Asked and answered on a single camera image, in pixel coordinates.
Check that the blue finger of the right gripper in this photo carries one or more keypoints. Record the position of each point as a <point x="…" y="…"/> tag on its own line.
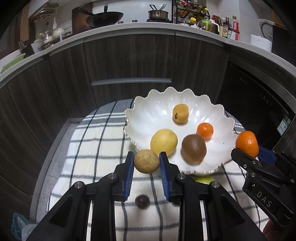
<point x="266" y="155"/>
<point x="251" y="165"/>

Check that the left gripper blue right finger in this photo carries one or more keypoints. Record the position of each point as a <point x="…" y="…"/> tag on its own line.
<point x="182" y="188"/>

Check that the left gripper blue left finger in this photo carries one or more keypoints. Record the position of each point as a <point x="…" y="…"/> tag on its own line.
<point x="114" y="187"/>

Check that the orange mandarin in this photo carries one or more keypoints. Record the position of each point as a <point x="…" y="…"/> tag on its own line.
<point x="205" y="130"/>
<point x="247" y="142"/>

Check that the dark purple plum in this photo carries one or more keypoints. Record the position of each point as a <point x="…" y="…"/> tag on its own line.
<point x="142" y="201"/>

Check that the brown kiwi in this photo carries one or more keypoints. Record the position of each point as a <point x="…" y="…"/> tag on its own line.
<point x="193" y="149"/>

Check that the small tan longan fruit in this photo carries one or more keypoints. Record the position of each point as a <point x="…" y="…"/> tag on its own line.
<point x="146" y="161"/>

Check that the yellow lemon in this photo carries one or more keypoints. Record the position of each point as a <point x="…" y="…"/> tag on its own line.
<point x="164" y="140"/>

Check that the green apple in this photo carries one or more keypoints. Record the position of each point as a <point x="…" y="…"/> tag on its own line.
<point x="204" y="179"/>

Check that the person right hand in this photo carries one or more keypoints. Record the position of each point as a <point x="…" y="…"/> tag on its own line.
<point x="270" y="231"/>

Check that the black white checked tablecloth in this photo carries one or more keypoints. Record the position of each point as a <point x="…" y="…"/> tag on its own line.
<point x="99" y="144"/>

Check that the black dishwasher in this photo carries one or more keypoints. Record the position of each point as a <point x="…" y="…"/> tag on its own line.
<point x="255" y="105"/>

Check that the white scalloped ceramic bowl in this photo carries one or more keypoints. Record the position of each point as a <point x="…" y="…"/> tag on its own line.
<point x="155" y="112"/>

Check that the white square container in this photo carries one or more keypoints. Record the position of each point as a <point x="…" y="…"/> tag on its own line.
<point x="261" y="42"/>

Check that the green cutting board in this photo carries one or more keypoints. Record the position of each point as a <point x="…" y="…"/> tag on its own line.
<point x="13" y="62"/>

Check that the white teapot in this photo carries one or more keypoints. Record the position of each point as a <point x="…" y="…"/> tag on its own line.
<point x="51" y="35"/>

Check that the black spice rack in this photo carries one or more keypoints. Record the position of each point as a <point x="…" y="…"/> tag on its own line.
<point x="183" y="11"/>

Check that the black wok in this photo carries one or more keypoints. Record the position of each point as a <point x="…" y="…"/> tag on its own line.
<point x="105" y="18"/>

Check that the steel saucepan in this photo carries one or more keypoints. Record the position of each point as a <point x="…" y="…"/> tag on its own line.
<point x="158" y="14"/>

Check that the grey drawer handle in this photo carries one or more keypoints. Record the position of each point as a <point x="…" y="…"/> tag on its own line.
<point x="131" y="80"/>

